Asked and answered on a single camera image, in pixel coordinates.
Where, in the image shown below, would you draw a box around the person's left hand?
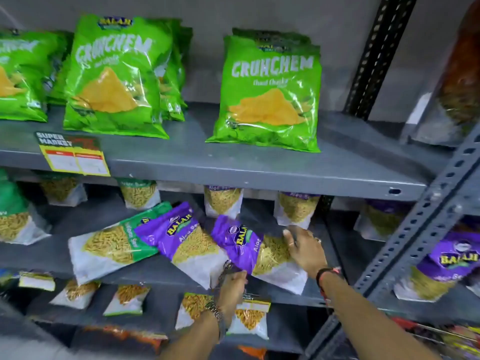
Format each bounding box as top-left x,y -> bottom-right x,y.
216,261 -> 249,321

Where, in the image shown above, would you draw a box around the person's right hand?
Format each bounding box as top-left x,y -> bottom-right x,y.
282,226 -> 328,280

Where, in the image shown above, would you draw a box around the purple top snack packet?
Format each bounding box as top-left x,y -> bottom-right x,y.
210,215 -> 309,296
393,231 -> 480,303
273,191 -> 321,230
353,199 -> 411,243
134,201 -> 230,290
203,186 -> 244,219

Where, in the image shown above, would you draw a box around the person's left forearm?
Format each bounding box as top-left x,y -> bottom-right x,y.
159,310 -> 226,360

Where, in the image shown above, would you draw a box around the person's right forearm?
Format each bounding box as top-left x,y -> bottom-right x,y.
319,271 -> 440,360

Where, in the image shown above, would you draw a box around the small yellow snack packet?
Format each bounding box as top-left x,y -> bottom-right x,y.
103,283 -> 151,317
175,292 -> 215,331
226,294 -> 272,340
49,279 -> 101,310
18,271 -> 56,292

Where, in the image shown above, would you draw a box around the black red wristband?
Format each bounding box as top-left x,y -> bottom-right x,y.
316,266 -> 344,297

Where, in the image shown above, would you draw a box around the orange snack packet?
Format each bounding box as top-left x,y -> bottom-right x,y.
238,345 -> 268,360
83,325 -> 169,352

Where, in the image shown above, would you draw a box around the green top snack packet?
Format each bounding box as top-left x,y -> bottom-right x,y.
39,174 -> 88,207
117,178 -> 161,210
68,201 -> 173,286
0,168 -> 52,246

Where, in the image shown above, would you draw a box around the grey perforated shelf upright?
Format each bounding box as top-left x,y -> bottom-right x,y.
303,123 -> 480,360

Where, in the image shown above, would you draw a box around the green chips bag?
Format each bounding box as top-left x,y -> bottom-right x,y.
63,13 -> 174,140
232,27 -> 313,46
46,31 -> 74,106
159,19 -> 193,123
205,35 -> 323,153
0,29 -> 68,123

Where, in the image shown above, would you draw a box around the colourful snack packets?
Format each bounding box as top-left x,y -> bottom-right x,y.
390,316 -> 480,360

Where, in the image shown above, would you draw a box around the yellow red price label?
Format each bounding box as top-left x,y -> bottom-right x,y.
35,131 -> 111,177

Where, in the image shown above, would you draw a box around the black perforated shelf upright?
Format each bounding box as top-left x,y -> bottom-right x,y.
343,0 -> 419,121

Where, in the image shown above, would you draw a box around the clear bag of brown snack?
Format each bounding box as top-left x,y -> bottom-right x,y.
399,0 -> 480,147

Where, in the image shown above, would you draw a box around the beaded metal bracelet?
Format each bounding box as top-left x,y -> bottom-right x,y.
204,300 -> 226,324

